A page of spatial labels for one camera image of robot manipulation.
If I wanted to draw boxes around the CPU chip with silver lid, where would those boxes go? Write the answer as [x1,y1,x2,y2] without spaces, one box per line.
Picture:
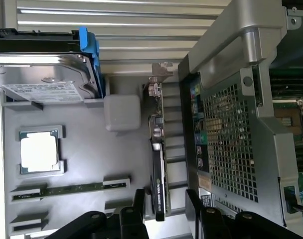
[19,129,61,174]

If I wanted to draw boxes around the open grey PC case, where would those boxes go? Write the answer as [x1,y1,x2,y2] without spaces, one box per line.
[177,0,303,239]

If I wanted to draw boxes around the blue plastic disk caddy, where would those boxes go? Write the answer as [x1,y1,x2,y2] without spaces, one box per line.
[78,26,107,99]

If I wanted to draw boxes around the silver hard disk drive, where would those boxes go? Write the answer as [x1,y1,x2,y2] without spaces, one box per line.
[0,27,98,104]

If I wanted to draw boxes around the CPU socket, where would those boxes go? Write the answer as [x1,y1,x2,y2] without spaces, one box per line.
[273,99,303,140]

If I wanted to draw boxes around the green RAM stick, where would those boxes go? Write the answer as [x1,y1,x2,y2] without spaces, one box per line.
[13,181,128,200]

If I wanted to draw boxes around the grey plastic parts rack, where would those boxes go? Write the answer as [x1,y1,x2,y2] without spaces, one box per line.
[0,54,149,239]

